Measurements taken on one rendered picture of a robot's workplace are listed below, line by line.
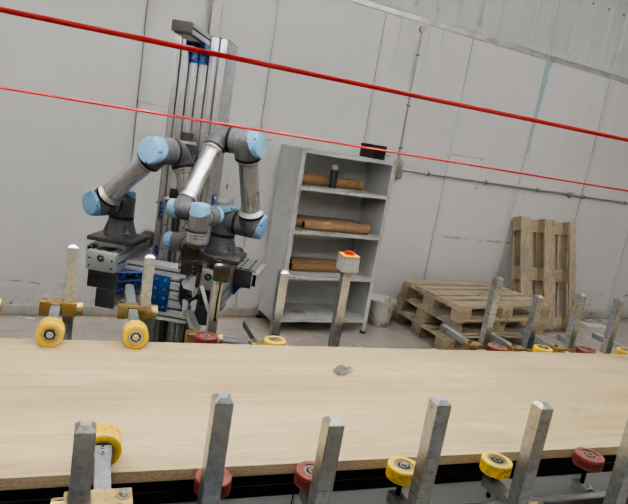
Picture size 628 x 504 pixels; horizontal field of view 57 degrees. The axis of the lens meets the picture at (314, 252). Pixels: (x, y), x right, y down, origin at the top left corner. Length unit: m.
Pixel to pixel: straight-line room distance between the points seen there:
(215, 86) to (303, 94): 2.22
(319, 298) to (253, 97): 1.93
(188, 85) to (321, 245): 2.74
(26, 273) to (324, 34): 3.03
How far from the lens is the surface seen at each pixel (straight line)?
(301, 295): 5.36
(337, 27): 5.23
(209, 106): 2.90
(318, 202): 5.20
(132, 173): 2.61
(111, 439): 1.33
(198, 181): 2.39
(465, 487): 1.76
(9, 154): 4.63
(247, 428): 1.55
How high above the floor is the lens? 1.65
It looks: 11 degrees down
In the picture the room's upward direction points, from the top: 9 degrees clockwise
